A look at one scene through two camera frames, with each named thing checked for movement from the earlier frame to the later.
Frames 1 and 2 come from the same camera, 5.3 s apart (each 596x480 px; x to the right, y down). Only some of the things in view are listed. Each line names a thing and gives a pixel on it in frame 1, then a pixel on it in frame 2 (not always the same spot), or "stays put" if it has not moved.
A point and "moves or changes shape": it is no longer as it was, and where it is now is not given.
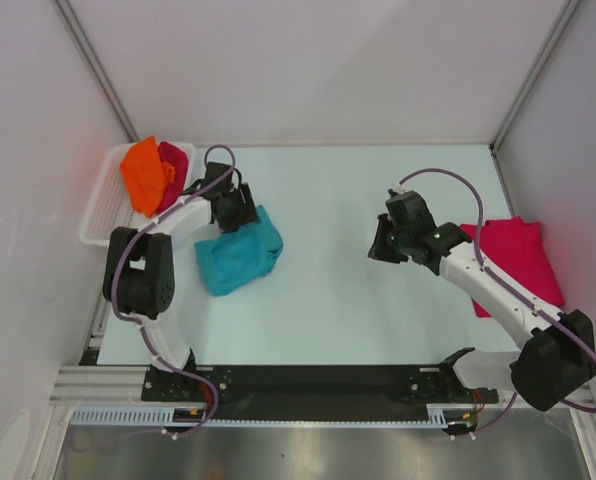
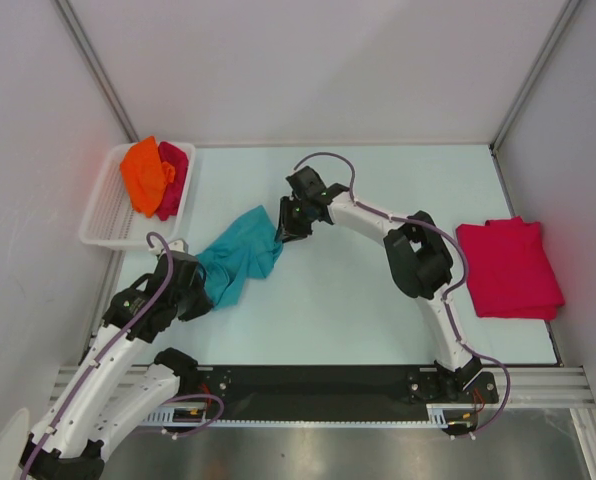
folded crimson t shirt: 514,249 stays put
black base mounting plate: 265,392 stays put
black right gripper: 378,250 → 287,230
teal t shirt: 241,255 moves or changes shape
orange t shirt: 147,175 stays put
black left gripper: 247,212 → 203,305
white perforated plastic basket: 112,205 stays put
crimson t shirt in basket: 180,163 stays put
